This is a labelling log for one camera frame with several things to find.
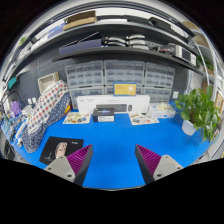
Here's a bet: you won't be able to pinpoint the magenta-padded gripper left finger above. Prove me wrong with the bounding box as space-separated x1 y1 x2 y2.
43 144 94 187

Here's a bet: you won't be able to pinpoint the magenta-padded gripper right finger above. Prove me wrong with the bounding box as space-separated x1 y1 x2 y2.
135 144 184 185

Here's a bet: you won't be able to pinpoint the transparent pink computer mouse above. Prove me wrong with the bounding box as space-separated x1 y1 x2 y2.
54 142 69 159

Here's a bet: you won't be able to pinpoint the black mouse pad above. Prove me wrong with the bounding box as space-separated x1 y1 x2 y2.
38 135 85 166

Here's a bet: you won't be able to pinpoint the printed sticker sheet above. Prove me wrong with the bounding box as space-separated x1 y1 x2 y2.
63 112 92 125
129 113 160 126

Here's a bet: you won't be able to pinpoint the navy polka dot cloth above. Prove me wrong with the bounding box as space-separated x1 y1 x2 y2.
21 92 72 154

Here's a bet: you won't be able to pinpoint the white and blue glove box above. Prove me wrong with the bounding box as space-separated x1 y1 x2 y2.
148 104 177 119

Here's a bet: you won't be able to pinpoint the small black box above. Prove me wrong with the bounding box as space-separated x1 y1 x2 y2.
92 106 115 123

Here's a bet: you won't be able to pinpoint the pale yellow gloves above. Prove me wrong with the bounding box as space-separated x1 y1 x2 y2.
158 102 173 111

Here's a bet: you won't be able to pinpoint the long white keyboard box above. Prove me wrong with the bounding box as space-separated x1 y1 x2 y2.
76 94 151 115

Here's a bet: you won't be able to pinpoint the red blue checkered cloth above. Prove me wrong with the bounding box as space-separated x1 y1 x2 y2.
27 79 69 134

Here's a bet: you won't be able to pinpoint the green plant in white pot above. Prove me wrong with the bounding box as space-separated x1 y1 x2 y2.
173 84 221 143

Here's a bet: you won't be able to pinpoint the yellow and blue box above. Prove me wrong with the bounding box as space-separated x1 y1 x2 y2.
113 82 137 97

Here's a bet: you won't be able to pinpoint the purple object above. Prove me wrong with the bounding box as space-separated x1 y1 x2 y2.
9 100 22 118

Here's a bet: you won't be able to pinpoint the white woven basket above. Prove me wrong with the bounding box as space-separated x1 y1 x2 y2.
37 72 60 95

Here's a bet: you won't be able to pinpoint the dark wall shelf unit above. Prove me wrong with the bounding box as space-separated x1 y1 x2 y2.
3 8 214 78

